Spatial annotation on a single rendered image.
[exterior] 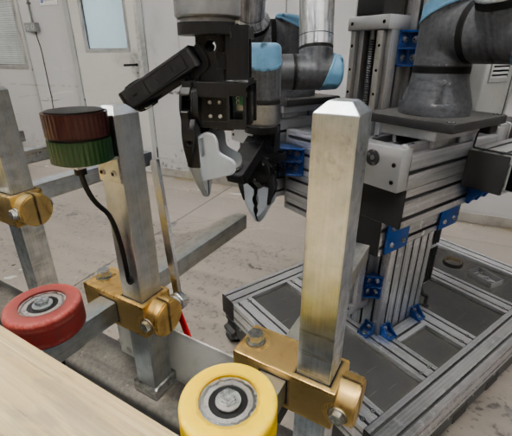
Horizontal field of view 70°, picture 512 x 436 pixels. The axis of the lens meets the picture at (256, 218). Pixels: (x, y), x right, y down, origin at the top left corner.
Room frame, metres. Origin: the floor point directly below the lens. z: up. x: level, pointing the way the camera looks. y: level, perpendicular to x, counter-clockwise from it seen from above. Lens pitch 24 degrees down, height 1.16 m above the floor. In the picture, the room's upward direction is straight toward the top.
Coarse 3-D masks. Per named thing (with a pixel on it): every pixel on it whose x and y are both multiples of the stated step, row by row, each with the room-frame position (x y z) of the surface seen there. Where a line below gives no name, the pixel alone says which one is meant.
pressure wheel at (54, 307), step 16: (48, 288) 0.36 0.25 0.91; (64, 288) 0.36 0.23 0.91; (16, 304) 0.33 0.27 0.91; (32, 304) 0.34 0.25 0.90; (48, 304) 0.33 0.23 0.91; (64, 304) 0.33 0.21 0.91; (80, 304) 0.34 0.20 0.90; (16, 320) 0.30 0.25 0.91; (32, 320) 0.30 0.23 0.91; (48, 320) 0.30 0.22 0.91; (64, 320) 0.31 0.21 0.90; (80, 320) 0.33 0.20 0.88; (32, 336) 0.30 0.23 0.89; (48, 336) 0.30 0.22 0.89; (64, 336) 0.31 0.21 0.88
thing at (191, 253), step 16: (224, 224) 0.64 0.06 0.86; (240, 224) 0.67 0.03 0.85; (192, 240) 0.57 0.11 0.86; (208, 240) 0.57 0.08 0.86; (224, 240) 0.61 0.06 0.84; (176, 256) 0.52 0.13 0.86; (192, 256) 0.53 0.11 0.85; (160, 272) 0.47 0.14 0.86; (96, 304) 0.39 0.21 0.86; (112, 304) 0.39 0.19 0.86; (96, 320) 0.37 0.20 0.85; (112, 320) 0.39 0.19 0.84; (80, 336) 0.35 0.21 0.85; (96, 336) 0.36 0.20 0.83; (48, 352) 0.31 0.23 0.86; (64, 352) 0.33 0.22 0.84
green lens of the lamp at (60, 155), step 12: (48, 144) 0.34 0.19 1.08; (60, 144) 0.33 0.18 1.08; (72, 144) 0.33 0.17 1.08; (84, 144) 0.34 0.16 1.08; (96, 144) 0.35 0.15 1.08; (108, 144) 0.36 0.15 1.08; (60, 156) 0.34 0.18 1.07; (72, 156) 0.33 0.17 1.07; (84, 156) 0.34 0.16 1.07; (96, 156) 0.34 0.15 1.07; (108, 156) 0.36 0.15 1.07
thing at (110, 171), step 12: (60, 108) 0.37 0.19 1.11; (72, 108) 0.37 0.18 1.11; (84, 108) 0.37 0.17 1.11; (96, 108) 0.37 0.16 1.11; (72, 168) 0.34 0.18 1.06; (84, 168) 0.34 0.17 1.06; (108, 168) 0.39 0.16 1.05; (84, 180) 0.36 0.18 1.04; (108, 180) 0.39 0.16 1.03; (120, 180) 0.38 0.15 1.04; (96, 204) 0.36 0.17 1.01; (108, 216) 0.37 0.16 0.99; (120, 240) 0.38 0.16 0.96; (120, 252) 0.38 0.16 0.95
